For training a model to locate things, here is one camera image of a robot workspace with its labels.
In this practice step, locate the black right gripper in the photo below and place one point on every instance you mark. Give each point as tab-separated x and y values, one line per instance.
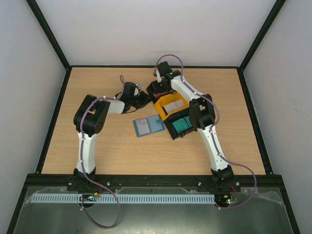
155	88

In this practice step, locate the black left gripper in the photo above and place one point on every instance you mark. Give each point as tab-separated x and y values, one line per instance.
145	100

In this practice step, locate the teal card holder wallet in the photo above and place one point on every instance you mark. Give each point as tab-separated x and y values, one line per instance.
155	124

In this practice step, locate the white pink blossom card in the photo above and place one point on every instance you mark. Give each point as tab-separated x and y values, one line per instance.
142	126

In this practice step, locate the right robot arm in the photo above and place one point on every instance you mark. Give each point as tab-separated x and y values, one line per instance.
202	118

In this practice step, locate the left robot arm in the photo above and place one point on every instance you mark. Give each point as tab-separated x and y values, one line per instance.
89	121

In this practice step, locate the black bin with red cards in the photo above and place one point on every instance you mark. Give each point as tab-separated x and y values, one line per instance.
156	89

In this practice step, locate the white pink card stack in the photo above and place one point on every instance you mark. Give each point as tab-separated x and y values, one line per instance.
173	106

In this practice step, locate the black bin with teal cards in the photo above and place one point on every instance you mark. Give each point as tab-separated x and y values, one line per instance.
168	123

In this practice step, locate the teal card stack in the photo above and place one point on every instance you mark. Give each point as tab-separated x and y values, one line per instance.
182	124

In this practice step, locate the yellow plastic bin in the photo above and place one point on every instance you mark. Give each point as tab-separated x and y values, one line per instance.
164	100

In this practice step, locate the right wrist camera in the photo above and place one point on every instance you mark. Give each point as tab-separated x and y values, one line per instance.
159	78

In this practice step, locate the white slotted cable duct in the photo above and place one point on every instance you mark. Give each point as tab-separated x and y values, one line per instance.
123	199

